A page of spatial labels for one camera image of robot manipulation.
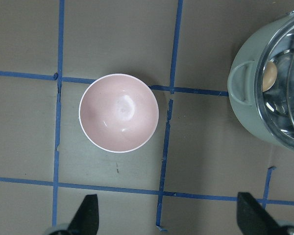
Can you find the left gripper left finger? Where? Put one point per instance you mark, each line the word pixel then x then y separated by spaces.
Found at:
pixel 84 222

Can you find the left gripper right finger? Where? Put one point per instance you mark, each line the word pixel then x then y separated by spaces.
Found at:
pixel 253 219

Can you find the brown egg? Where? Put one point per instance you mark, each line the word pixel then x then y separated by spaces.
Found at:
pixel 270 76

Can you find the pink bowl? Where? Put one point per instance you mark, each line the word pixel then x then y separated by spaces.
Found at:
pixel 118 113

